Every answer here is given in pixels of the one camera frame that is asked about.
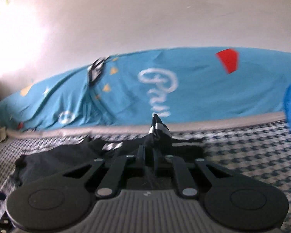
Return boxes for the black t-shirt white stripes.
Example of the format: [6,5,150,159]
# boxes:
[11,114,205,187]

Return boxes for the houndstooth blue white blanket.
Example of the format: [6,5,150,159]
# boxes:
[0,121,291,232]

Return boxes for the blue cartoon print bedsheet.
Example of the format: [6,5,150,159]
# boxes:
[0,47,291,131]

